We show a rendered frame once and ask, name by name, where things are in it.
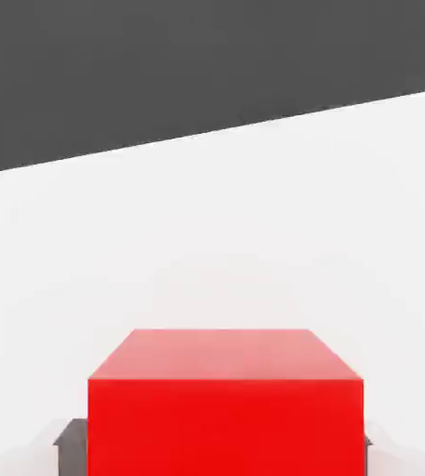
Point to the small red cube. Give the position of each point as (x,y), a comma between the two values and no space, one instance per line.
(225,420)

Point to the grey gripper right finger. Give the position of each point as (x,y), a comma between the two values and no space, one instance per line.
(377,455)

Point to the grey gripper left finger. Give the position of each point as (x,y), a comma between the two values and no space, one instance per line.
(71,446)

